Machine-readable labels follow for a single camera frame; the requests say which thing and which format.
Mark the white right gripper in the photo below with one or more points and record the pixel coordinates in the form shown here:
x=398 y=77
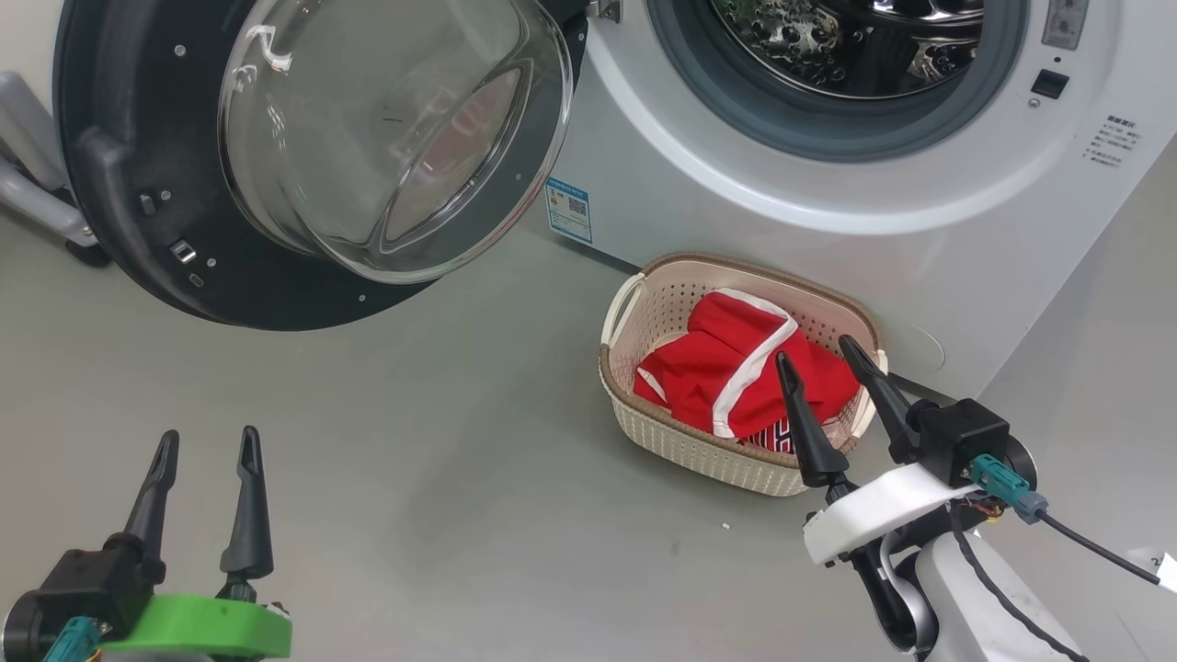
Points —
x=874 y=510

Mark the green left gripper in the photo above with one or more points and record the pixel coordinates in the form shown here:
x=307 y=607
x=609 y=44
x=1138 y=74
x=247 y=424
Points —
x=202 y=630

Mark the red garment white trim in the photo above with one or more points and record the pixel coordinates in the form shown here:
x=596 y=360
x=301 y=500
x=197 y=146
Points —
x=699 y=377

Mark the dark washing machine glass door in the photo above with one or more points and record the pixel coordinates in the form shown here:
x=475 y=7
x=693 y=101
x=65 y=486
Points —
x=119 y=138

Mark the cream perforated laundry basket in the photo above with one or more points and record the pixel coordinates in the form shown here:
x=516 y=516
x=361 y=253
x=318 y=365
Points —
x=699 y=460

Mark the white washing machine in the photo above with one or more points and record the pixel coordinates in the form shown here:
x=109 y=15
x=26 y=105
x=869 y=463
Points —
x=1011 y=230

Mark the blue white energy label sticker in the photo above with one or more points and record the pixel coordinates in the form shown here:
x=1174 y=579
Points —
x=568 y=210

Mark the white partition grey wheeled stand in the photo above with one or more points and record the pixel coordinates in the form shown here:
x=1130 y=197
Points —
x=28 y=198

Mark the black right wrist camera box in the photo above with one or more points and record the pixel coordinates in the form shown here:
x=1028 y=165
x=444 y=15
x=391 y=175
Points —
x=956 y=437

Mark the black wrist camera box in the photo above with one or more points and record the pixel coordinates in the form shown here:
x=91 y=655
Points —
x=956 y=437
x=92 y=588

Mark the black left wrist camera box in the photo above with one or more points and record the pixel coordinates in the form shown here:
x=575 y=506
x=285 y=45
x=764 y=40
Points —
x=92 y=588

